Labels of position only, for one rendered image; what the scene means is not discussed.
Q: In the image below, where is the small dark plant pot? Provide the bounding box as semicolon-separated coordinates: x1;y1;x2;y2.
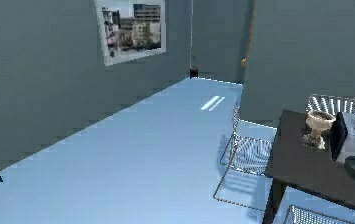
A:
189;49;200;79

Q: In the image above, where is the framed city picture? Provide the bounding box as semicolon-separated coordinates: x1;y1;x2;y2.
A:
94;0;168;67

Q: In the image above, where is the dark brown table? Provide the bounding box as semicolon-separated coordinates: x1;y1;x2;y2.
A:
262;109;355;224

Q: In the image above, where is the black and white box appliance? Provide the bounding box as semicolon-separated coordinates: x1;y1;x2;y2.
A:
329;111;355;164

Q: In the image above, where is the grey wire chair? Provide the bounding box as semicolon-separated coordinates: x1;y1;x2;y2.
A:
282;204;355;224
305;94;355;117
212;100;275;212

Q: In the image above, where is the brown hanging rope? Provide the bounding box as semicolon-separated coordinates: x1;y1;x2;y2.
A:
240;0;257;68

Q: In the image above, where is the beige pedestal bowl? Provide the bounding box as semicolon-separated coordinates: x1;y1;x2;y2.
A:
302;110;337;150

